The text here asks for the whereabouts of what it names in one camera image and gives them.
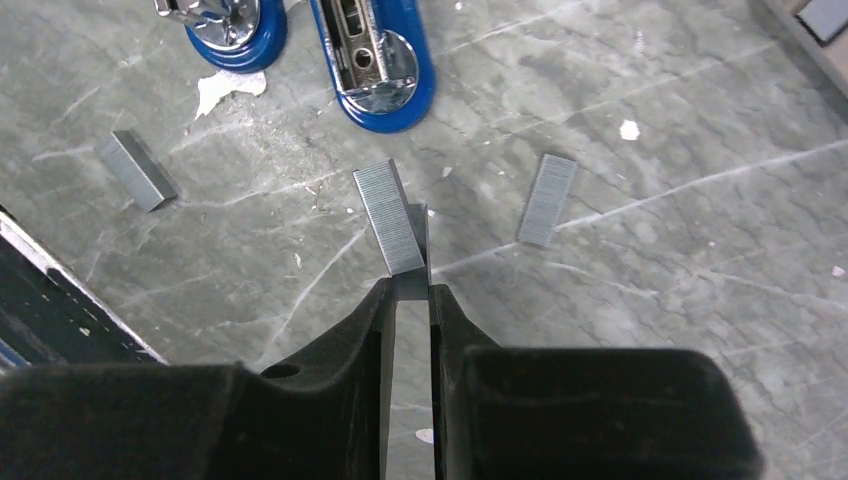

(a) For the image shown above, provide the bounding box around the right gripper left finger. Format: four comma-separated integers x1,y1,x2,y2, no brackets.
1,279,397,479

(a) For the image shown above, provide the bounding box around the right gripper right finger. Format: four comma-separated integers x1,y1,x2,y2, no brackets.
428,285,762,479

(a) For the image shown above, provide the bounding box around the metal staple strip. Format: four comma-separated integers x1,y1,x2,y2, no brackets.
353,160,431,301
94,130,178,212
517,153,578,247

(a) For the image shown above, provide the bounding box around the blue stapler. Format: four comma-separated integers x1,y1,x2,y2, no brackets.
310,0,436,134
153,0,288,74

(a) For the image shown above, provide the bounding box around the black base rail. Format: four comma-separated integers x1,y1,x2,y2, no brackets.
1,209,166,374

